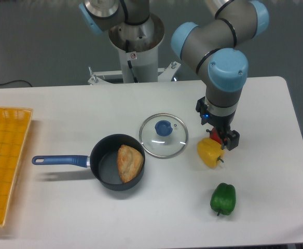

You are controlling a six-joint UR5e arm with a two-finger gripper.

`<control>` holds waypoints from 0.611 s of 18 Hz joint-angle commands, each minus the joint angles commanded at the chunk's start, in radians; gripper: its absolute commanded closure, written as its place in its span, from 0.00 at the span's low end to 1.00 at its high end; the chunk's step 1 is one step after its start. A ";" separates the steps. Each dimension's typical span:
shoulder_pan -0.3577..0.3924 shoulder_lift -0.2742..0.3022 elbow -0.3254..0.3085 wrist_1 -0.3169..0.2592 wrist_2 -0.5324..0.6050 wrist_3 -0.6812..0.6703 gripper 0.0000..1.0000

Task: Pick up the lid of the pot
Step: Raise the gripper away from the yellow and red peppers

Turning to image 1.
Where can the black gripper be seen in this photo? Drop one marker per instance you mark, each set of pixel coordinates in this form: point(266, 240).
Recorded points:
point(220, 118)

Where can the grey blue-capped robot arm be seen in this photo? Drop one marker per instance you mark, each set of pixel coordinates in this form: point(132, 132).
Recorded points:
point(210, 51)

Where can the glass pot lid blue knob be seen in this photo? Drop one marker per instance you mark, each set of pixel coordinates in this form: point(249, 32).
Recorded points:
point(163, 135)

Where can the red bell pepper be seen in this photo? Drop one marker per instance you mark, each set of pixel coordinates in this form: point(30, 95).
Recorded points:
point(214, 135)

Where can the yellow bell pepper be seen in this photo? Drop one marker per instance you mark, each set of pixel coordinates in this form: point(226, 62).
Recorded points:
point(210, 152)

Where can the green bell pepper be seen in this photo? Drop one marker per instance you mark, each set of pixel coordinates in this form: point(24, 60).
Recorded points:
point(223, 200)

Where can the baked pastry turnover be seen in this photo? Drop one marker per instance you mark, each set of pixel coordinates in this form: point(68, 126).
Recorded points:
point(129, 163)

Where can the yellow woven basket tray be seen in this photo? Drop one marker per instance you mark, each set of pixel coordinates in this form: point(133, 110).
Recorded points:
point(14, 126)

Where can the dark saucepan blue handle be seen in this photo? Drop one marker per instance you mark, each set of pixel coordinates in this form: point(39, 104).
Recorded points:
point(102, 161)

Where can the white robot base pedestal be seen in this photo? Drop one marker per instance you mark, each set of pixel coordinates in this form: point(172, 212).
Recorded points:
point(137, 47)

